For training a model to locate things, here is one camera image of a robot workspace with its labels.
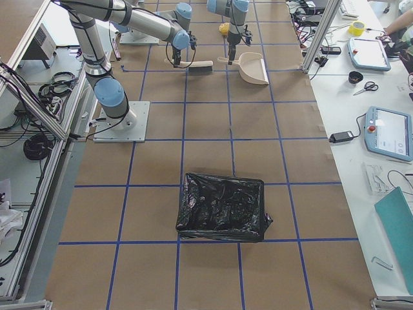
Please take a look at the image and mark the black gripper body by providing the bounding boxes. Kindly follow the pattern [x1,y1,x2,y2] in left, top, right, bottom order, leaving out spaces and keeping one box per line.
[172,45,181,60]
[227,31,241,48]

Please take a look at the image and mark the yellow trash piece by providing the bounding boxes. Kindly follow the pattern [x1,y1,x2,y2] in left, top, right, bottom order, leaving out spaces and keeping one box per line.
[218,23,230,36]

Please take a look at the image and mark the beige hand brush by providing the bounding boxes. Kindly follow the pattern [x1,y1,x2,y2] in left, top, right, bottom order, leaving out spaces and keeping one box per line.
[164,59,214,74]

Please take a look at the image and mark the beige plastic dustpan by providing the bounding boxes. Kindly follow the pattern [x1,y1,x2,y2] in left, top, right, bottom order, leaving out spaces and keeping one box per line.
[232,52,269,85]

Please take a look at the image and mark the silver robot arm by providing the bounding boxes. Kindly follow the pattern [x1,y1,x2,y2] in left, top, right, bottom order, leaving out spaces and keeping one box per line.
[59,1,195,123]
[207,0,252,65]

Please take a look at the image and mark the bin with black bag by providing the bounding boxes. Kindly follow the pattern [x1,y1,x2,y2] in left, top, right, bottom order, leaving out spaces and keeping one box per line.
[176,172,272,243]

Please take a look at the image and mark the yellow tape roll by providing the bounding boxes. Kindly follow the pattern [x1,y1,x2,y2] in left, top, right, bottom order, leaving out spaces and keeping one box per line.
[348,21,365,37]

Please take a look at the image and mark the black tape roll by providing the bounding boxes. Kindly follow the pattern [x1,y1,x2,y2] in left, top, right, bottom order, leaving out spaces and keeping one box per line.
[348,71,363,85]

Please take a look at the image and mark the blue teach pendant far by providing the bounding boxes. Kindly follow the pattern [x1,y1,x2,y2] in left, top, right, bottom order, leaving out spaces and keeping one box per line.
[347,37,391,72]

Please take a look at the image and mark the blue teach pendant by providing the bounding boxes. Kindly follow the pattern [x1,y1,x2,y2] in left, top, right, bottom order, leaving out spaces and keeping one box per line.
[364,107,412,162]
[347,37,391,72]

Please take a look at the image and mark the black power adapter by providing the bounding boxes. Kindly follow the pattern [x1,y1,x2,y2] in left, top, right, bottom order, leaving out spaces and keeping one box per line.
[328,130,355,143]

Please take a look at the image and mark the black scissors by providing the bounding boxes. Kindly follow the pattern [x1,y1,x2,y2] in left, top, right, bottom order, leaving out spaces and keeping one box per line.
[354,81,379,96]

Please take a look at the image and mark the blue teach pendant near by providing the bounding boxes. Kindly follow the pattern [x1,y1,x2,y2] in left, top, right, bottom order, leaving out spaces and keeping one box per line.
[364,107,412,162]

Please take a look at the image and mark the teal folder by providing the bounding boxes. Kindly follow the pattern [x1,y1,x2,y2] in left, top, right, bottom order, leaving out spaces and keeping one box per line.
[374,187,412,295]

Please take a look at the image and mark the white crumpled cloth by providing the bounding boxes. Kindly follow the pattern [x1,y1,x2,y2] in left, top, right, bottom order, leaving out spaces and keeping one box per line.
[0,179,24,246]

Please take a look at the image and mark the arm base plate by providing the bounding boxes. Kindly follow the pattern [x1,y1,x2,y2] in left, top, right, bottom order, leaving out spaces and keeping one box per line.
[119,30,159,45]
[93,101,150,143]

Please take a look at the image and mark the aluminium frame post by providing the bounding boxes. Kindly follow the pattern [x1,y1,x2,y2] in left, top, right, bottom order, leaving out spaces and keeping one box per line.
[301,0,341,73]

